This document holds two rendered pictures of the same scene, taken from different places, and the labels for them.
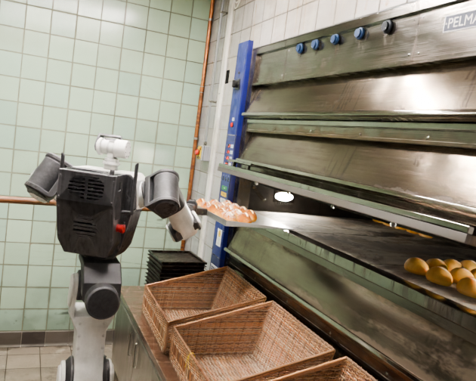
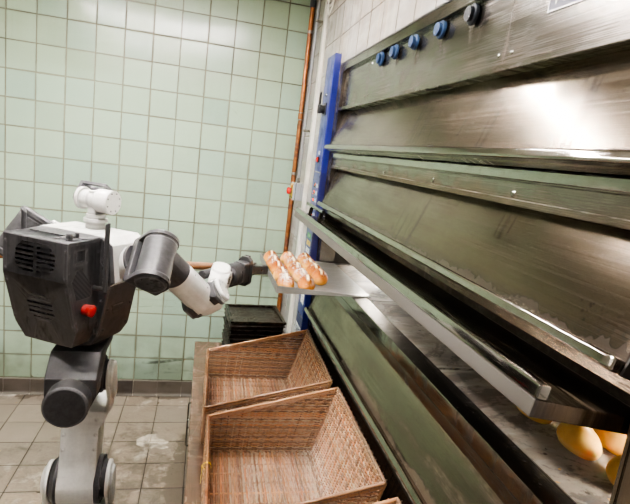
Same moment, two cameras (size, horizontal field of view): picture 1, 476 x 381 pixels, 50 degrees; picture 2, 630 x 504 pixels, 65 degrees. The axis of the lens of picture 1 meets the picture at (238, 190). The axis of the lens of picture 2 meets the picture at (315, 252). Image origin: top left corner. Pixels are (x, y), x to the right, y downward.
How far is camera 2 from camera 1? 0.72 m
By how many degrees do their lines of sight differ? 11
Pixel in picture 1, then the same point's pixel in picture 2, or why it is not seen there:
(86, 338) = (73, 437)
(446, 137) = (539, 195)
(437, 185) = (520, 276)
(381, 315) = (442, 454)
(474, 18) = not seen: outside the picture
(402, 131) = (481, 179)
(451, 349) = not seen: outside the picture
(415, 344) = not seen: outside the picture
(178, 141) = (274, 177)
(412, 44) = (504, 38)
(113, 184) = (65, 255)
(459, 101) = (561, 134)
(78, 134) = (159, 171)
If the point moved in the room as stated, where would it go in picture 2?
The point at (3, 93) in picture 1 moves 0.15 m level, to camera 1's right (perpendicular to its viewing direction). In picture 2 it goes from (76, 126) to (99, 129)
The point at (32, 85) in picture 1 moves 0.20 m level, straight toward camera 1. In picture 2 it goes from (107, 116) to (100, 114)
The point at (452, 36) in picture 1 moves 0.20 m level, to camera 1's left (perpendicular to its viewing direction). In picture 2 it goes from (562, 17) to (445, 9)
